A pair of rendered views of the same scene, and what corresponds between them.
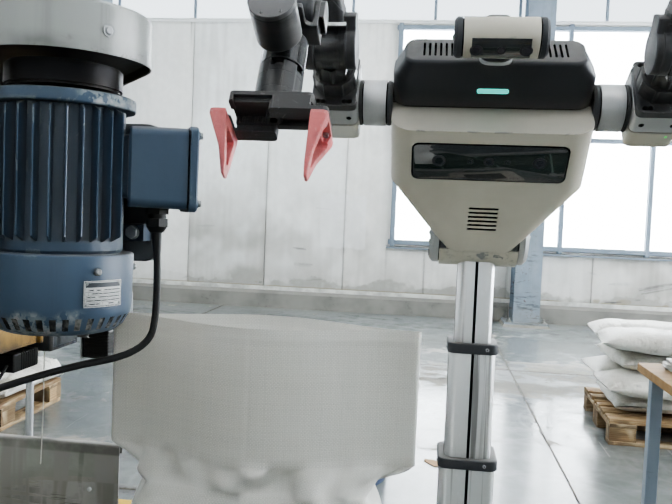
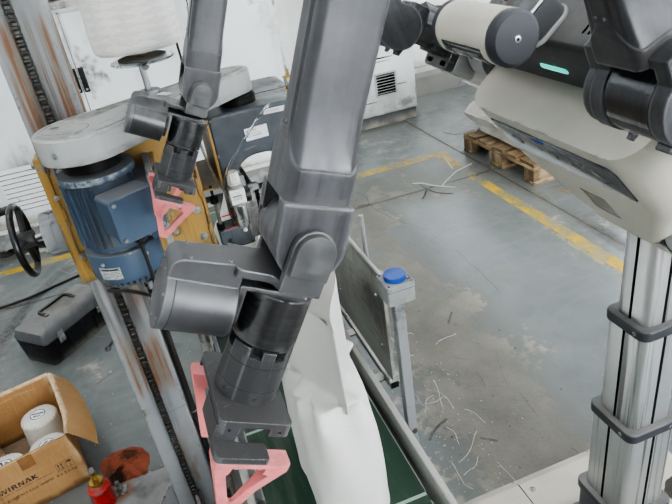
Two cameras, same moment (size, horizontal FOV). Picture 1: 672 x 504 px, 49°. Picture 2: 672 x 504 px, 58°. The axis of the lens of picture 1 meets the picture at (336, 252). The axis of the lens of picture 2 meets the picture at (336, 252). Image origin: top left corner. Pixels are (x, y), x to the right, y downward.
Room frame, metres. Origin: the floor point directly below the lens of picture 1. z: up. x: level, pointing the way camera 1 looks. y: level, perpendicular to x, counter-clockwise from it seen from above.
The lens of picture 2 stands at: (0.76, -0.94, 1.70)
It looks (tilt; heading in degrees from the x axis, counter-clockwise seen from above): 29 degrees down; 68
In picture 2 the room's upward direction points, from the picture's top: 9 degrees counter-clockwise
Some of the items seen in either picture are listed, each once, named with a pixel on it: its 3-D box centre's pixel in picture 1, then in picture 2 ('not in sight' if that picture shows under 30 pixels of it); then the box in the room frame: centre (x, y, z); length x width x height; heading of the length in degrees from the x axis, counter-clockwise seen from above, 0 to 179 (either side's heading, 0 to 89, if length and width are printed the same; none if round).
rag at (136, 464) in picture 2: not in sight; (124, 465); (0.54, 0.93, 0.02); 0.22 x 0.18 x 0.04; 83
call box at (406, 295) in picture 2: not in sight; (395, 287); (1.40, 0.25, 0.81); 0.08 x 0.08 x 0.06; 83
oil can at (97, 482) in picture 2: not in sight; (96, 486); (0.45, 0.78, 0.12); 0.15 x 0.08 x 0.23; 83
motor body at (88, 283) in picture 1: (61, 213); (115, 222); (0.79, 0.30, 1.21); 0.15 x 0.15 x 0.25
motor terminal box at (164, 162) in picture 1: (161, 180); (133, 216); (0.82, 0.20, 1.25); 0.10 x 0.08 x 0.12; 18
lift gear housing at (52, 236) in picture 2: not in sight; (55, 231); (0.66, 0.53, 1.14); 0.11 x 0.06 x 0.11; 83
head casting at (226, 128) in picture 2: not in sight; (256, 140); (1.19, 0.52, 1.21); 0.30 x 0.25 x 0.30; 83
